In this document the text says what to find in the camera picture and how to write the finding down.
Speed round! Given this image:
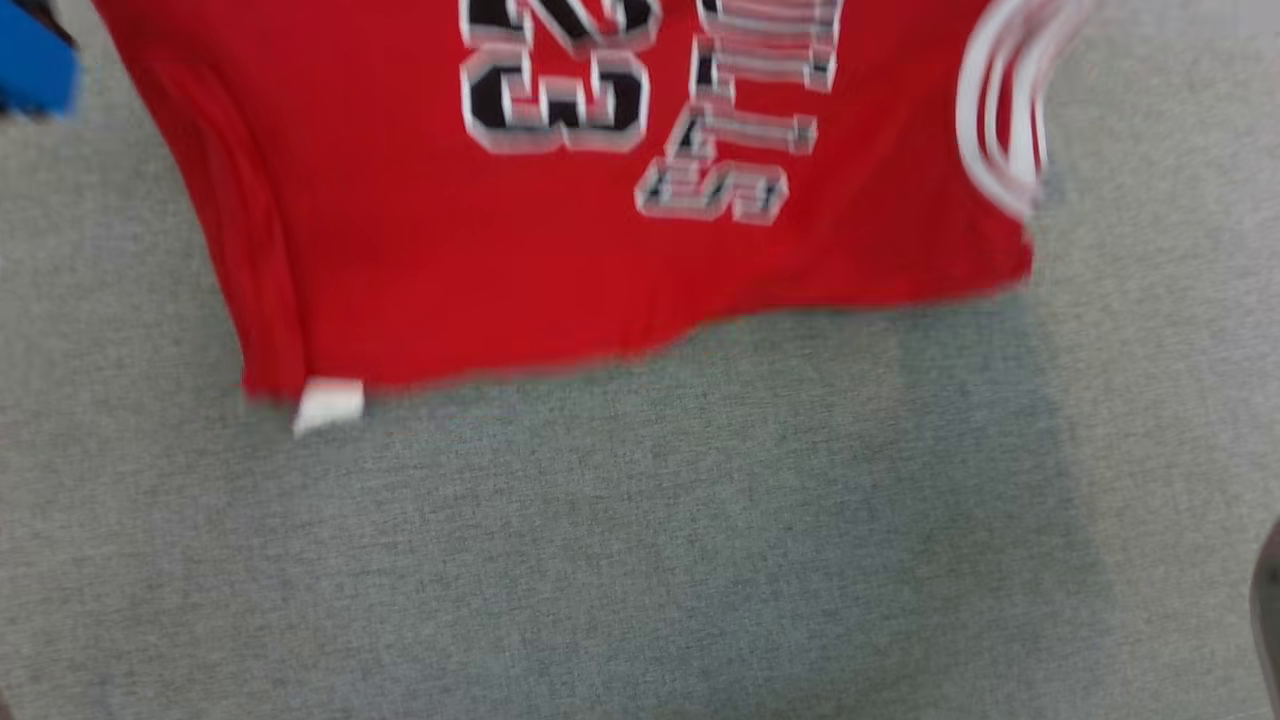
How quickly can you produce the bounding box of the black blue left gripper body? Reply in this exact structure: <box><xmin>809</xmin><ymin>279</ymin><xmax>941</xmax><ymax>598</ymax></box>
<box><xmin>0</xmin><ymin>0</ymin><xmax>81</xmax><ymax>116</ymax></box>

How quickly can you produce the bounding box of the red basketball jersey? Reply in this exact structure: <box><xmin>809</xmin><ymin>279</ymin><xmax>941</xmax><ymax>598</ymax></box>
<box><xmin>90</xmin><ymin>0</ymin><xmax>1096</xmax><ymax>437</ymax></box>

